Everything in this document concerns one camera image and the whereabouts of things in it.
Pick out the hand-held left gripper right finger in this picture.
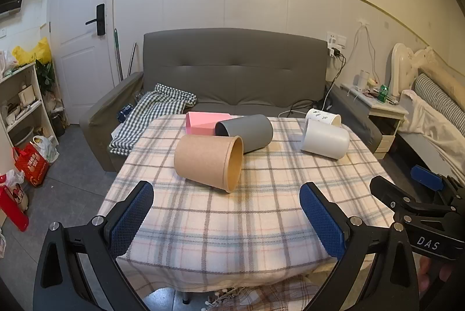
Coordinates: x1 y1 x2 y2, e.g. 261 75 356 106
298 182 431 311

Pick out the green handled mop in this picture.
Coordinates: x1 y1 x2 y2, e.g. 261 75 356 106
114 28 123 83

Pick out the red paper bag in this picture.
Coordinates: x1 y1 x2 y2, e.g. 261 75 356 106
14 143 49 187

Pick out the yellow plastic bag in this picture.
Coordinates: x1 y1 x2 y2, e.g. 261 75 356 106
12 38 52 65

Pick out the white plastic bag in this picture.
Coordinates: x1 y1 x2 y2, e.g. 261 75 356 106
31 136 60 164

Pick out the dark grey cup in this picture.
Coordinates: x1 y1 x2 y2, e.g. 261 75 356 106
214 114 274 154

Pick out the black cable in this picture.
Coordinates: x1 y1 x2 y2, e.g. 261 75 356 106
323 55 346 106

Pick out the person's right hand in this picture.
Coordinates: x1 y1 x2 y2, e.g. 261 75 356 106
419 256 455 294

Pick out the plaid tablecloth table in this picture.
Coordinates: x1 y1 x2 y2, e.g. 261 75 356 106
97 114 395 311

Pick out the metal pole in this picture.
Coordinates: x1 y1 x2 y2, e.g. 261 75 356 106
127 42 138 76

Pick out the white door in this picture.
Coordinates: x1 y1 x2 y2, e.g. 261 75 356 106
47 0 117 126

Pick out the white hanging cable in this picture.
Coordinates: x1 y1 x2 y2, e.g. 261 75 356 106
350 19 378 79

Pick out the green checked cloth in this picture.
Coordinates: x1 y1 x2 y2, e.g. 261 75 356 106
108 83 198 156

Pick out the brown paper cup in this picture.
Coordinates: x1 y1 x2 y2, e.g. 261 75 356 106
174 134 244 193

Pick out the grey sofa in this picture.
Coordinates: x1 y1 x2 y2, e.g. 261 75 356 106
79 28 384 172

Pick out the white printed paper cup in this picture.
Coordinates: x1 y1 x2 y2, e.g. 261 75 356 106
304 108 342 128

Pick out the checked pillow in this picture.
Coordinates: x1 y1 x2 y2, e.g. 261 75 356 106
414 73 465 126

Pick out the plain white cup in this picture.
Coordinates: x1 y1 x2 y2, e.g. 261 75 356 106
300 119 351 161

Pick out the white bed blanket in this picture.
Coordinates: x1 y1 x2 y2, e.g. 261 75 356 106
400 89 465 168

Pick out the white shelf unit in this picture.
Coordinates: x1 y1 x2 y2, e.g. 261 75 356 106
0 62 51 152

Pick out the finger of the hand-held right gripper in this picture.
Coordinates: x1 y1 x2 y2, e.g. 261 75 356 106
410 165 465 203
370 176 455 221

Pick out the pink box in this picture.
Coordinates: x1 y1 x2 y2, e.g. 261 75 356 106
185 111 231 136

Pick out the black door lock handle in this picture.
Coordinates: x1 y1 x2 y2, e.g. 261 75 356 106
85 3 106 36

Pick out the cream nightstand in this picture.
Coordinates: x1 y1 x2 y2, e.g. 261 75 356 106
339 82 409 160

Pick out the white wall socket panel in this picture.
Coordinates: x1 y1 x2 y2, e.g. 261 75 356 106
326 31 347 48

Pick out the green plant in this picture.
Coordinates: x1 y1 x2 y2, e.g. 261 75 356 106
35 60 57 94

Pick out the black bin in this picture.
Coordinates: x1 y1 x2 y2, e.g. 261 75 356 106
51 113 67 137

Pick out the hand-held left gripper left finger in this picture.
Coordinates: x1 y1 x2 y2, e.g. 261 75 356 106
33 180 155 311

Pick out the cream bed headboard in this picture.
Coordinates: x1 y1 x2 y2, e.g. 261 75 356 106
390 43 465 97

